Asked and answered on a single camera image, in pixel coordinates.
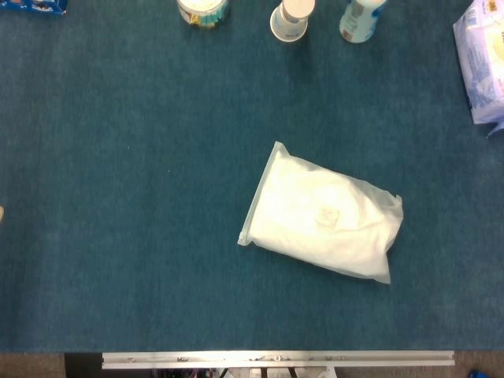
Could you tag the white paper cup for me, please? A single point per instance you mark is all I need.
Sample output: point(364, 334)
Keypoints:
point(290, 19)

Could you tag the aluminium frame rail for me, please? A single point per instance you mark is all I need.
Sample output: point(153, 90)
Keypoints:
point(275, 359)

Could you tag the white plastic zip bag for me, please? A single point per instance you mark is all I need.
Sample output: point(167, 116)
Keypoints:
point(315, 220)

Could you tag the blue snack package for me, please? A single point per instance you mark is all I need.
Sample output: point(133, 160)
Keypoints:
point(35, 6)

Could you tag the lavender tissue pack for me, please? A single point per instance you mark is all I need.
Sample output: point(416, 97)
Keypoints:
point(482, 63)

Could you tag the round white teal container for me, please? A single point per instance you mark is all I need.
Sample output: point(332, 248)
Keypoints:
point(202, 12)

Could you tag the white and blue bottle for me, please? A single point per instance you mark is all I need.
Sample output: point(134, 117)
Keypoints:
point(360, 19)

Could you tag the small blue object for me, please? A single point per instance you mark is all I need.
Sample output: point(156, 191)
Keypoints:
point(479, 374)

